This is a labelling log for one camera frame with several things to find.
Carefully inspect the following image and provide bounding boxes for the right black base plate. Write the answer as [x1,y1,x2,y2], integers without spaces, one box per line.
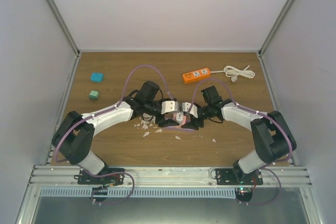
[210,168,263,186]

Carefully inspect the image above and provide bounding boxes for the orange power strip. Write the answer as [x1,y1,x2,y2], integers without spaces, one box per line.
[182,68,211,84]

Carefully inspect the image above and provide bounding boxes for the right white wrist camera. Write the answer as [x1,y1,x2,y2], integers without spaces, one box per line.
[182,102,198,118]

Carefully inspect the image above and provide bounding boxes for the pink white charger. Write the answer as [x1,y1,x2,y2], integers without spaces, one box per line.
[173,114,187,127]

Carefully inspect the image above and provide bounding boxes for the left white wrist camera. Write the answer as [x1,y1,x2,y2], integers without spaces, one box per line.
[161,100,181,114]

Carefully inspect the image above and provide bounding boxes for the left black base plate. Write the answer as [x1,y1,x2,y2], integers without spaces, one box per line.
[74,167,125,186]

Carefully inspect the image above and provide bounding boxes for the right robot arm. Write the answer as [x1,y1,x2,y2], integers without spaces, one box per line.
[182,86,297,185]

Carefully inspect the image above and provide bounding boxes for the aluminium rail frame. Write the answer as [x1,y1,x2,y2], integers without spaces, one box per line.
[16,165,324,223]

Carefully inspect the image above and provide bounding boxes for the green usb charger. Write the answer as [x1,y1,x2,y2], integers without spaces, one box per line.
[88,90,100,101]

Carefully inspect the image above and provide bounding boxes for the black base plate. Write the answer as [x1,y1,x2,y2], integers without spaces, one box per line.
[74,167,125,186]
[210,168,263,186]

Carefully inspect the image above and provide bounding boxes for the white power strip cable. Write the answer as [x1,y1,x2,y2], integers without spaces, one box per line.
[209,63,256,83]

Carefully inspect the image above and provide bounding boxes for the grey slotted cable duct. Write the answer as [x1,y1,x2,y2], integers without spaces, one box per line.
[40,187,236,199]

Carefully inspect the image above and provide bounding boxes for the purple power strip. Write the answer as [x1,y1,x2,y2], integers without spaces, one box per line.
[165,126,193,132]

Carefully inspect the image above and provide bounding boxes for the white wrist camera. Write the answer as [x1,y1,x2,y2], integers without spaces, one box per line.
[182,102,198,118]
[161,100,181,114]

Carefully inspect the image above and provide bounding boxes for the blue plug adapter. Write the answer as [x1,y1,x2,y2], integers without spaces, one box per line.
[90,72,104,83]

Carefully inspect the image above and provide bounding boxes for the white 66W charger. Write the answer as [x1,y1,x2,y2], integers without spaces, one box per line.
[176,112,184,124]

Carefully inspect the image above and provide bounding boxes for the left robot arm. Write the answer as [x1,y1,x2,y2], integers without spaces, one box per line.
[52,81,179,184]

